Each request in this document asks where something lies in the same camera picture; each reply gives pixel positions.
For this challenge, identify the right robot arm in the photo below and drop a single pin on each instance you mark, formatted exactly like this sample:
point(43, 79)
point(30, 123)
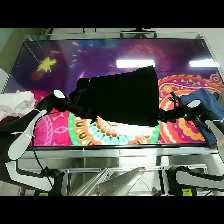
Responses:
point(186, 112)

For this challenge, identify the silver frame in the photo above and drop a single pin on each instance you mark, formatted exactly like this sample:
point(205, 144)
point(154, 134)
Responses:
point(100, 152)

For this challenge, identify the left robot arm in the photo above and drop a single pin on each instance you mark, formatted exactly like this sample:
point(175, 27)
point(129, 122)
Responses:
point(20, 145)

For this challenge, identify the black garment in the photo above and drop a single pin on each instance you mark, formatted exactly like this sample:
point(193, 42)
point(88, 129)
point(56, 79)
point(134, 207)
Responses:
point(123, 96)

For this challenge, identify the white garment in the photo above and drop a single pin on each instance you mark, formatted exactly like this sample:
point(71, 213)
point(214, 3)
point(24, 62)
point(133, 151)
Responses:
point(15, 101)

